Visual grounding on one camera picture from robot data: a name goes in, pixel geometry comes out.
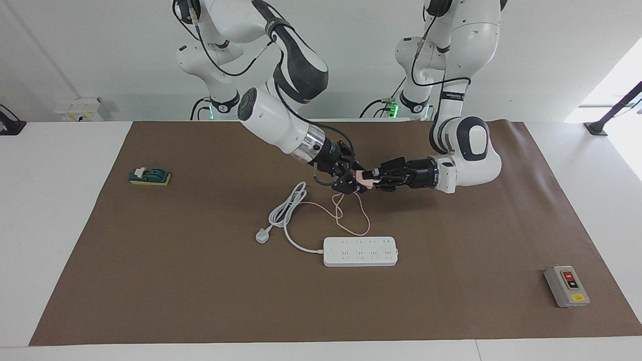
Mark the brown table mat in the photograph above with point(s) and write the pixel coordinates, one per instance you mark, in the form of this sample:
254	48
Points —
321	301

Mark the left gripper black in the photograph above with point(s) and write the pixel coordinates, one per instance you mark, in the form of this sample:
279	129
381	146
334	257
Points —
419	174

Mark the white wall socket box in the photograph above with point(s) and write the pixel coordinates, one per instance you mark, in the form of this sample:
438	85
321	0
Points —
80	110

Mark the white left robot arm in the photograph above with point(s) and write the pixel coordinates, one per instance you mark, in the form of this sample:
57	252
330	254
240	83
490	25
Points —
476	160

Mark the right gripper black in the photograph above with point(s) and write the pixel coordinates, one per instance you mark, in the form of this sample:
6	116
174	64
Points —
335	156

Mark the pink charger adapter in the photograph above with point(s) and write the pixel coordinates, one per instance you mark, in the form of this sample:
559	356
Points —
363	179

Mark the black slanted stand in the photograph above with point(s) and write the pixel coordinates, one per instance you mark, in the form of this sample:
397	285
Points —
597	128

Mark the white power strip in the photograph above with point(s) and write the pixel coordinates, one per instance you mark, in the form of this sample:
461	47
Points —
360	251

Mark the grey on-off switch box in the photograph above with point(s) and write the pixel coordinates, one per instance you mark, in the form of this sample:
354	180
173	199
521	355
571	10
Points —
567	286

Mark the black table clamp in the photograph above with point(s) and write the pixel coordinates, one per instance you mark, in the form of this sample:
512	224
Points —
12	128

